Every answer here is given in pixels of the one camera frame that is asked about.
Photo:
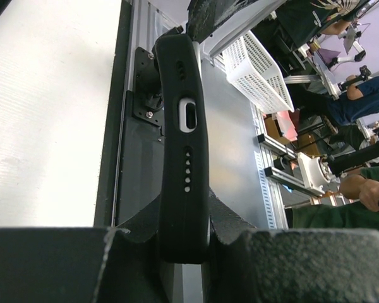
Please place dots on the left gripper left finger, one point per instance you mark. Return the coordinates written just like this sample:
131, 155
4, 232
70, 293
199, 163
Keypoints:
82, 264

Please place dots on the person in blue shirt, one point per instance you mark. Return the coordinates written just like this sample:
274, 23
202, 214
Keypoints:
359, 100

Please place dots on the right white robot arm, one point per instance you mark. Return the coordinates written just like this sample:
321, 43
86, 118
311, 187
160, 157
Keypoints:
215, 25

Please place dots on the person in black shirt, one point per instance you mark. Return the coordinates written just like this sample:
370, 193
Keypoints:
302, 20

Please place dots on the black cased phone with ring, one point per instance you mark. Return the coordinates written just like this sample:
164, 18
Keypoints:
184, 222

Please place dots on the right white cable duct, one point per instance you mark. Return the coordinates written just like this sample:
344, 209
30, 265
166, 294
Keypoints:
272, 202

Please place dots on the white perforated crate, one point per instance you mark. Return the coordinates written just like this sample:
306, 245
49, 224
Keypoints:
252, 70

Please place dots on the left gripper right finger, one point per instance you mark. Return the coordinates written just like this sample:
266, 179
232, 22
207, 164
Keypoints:
247, 264

